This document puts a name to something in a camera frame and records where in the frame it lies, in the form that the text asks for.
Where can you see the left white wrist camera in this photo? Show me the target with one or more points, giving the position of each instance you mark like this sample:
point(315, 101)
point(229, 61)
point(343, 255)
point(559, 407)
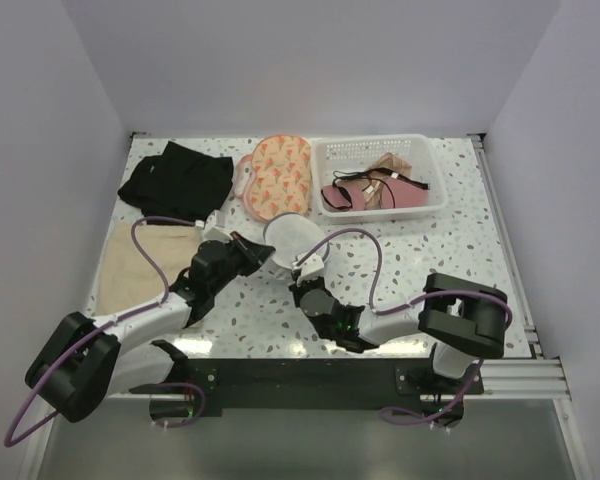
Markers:
point(213, 227)

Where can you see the black garment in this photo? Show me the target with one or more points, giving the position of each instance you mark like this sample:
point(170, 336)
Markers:
point(180, 183)

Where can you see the round white mesh laundry bag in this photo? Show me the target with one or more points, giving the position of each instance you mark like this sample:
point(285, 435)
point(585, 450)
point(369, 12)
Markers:
point(291, 235)

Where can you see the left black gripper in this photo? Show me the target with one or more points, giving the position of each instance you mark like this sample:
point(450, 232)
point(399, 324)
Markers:
point(241, 251)

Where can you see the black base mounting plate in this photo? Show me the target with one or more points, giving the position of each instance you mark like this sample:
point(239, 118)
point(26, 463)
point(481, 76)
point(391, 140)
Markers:
point(406, 387)

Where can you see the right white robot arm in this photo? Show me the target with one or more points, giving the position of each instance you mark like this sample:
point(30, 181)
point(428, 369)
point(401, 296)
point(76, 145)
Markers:
point(467, 320)

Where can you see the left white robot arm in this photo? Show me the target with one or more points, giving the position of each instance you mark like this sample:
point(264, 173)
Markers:
point(87, 359)

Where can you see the pink beige bra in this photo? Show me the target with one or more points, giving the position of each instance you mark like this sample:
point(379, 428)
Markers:
point(371, 188)

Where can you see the white plastic basket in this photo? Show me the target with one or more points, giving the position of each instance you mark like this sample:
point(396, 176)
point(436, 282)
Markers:
point(356, 154)

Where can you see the beige folded garment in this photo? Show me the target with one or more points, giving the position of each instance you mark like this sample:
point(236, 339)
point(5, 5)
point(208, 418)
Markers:
point(126, 278)

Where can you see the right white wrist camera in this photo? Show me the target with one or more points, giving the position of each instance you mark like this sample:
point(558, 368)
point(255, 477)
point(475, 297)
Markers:
point(308, 267)

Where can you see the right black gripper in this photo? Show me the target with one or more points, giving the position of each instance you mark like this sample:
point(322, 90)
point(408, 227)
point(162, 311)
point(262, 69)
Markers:
point(296, 288)

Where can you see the tulip print mesh laundry bag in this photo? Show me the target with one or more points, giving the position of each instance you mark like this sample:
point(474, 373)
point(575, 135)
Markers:
point(275, 178)

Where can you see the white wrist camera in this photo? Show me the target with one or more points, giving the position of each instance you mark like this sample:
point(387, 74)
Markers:
point(213, 227)
point(308, 267)

